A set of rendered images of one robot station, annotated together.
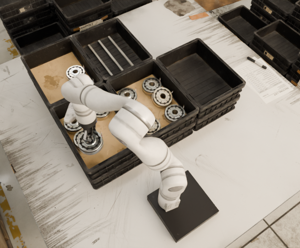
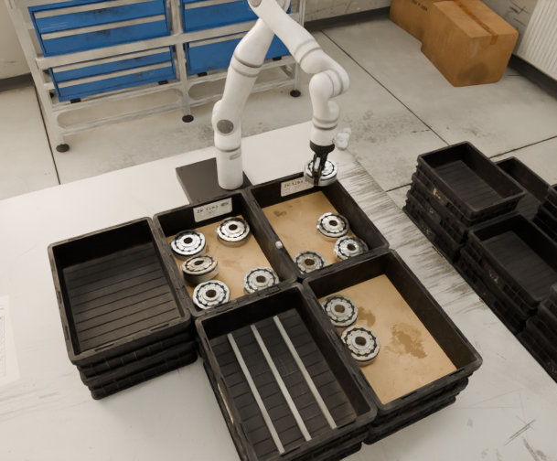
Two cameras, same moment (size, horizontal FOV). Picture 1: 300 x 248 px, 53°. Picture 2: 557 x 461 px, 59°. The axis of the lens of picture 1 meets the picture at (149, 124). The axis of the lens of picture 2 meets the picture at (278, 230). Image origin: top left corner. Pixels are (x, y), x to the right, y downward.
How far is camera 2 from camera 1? 182 cm
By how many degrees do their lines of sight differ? 75
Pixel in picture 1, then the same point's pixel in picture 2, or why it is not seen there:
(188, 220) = (213, 164)
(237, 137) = not seen: hidden behind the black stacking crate
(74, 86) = (331, 69)
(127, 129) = not seen: outside the picture
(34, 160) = (410, 257)
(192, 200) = (201, 178)
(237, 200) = (145, 184)
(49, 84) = (410, 334)
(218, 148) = not seen: hidden behind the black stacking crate
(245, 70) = not seen: outside the picture
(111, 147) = (294, 218)
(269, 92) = not seen: outside the picture
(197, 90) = (130, 286)
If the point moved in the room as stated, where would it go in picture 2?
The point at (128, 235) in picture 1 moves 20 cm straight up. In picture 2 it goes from (282, 172) to (283, 131)
